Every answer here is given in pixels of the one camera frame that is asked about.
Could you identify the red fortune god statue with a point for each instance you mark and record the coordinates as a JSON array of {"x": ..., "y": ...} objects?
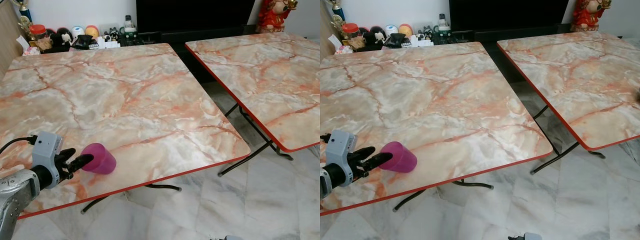
[
  {"x": 590, "y": 14},
  {"x": 275, "y": 15}
]

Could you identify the pink plastic cup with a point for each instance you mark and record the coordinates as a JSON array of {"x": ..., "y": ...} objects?
[
  {"x": 402, "y": 158},
  {"x": 102, "y": 160}
]

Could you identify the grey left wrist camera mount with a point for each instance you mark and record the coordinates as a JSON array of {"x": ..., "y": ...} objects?
[
  {"x": 341, "y": 146},
  {"x": 46, "y": 147}
]

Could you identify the white small packets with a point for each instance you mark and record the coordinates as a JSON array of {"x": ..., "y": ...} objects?
[
  {"x": 107, "y": 42},
  {"x": 422, "y": 41}
]

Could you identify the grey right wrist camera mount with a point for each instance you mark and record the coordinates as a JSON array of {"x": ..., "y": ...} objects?
[
  {"x": 234, "y": 238},
  {"x": 532, "y": 236}
]

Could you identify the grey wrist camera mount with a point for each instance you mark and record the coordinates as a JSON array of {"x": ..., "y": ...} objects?
[
  {"x": 46, "y": 147},
  {"x": 532, "y": 236},
  {"x": 341, "y": 146},
  {"x": 234, "y": 238}
]

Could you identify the orange round toy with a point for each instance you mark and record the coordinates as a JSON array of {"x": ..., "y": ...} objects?
[
  {"x": 405, "y": 30},
  {"x": 92, "y": 31}
]

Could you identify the wooden side panel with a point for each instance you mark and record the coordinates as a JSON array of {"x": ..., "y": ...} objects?
[
  {"x": 7, "y": 40},
  {"x": 324, "y": 35}
]

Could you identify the red lid snack jar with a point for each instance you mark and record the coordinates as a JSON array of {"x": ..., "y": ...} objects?
[
  {"x": 351, "y": 34},
  {"x": 38, "y": 36}
]

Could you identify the black television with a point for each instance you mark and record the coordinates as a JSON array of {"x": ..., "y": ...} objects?
[
  {"x": 195, "y": 14},
  {"x": 507, "y": 14}
]

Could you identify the black small box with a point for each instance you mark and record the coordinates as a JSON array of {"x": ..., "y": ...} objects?
[
  {"x": 397, "y": 41},
  {"x": 85, "y": 42}
]

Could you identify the large marble folding table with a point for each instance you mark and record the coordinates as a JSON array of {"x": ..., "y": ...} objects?
[
  {"x": 125, "y": 100},
  {"x": 430, "y": 100}
]

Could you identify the gold trophy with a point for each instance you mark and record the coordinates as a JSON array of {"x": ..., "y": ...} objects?
[
  {"x": 24, "y": 15},
  {"x": 337, "y": 14}
]

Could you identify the white egg figurine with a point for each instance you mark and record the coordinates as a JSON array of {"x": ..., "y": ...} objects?
[
  {"x": 78, "y": 32},
  {"x": 391, "y": 30}
]

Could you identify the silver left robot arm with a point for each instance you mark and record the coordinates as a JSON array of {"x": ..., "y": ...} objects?
[
  {"x": 17, "y": 192},
  {"x": 327, "y": 184}
]

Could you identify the black round figurine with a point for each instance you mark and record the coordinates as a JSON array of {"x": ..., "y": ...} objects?
[
  {"x": 62, "y": 37},
  {"x": 374, "y": 37}
]

